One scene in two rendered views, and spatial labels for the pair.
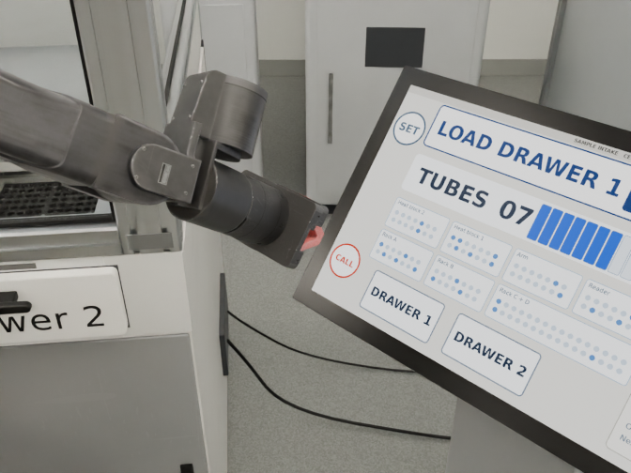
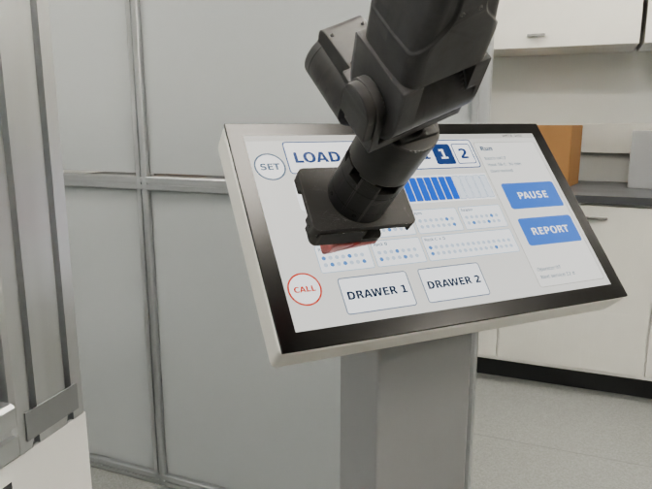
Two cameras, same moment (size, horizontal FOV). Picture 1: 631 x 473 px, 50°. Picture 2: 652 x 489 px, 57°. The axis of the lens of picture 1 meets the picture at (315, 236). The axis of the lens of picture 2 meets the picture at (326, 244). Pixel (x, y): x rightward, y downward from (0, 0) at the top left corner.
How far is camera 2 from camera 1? 0.73 m
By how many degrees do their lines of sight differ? 65
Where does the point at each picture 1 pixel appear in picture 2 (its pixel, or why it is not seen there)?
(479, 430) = (401, 408)
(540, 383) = (490, 278)
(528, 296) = (440, 234)
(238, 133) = not seen: hidden behind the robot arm
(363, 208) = (284, 241)
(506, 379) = (475, 289)
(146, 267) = (48, 463)
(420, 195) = not seen: hidden behind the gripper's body
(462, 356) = (443, 295)
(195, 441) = not seen: outside the picture
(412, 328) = (399, 301)
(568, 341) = (480, 245)
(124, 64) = (26, 108)
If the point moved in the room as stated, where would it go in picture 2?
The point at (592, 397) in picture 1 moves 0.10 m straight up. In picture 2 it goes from (514, 267) to (519, 192)
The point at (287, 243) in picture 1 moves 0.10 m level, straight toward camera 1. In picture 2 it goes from (399, 205) to (511, 210)
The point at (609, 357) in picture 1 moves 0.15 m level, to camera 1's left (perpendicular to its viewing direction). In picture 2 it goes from (502, 241) to (486, 264)
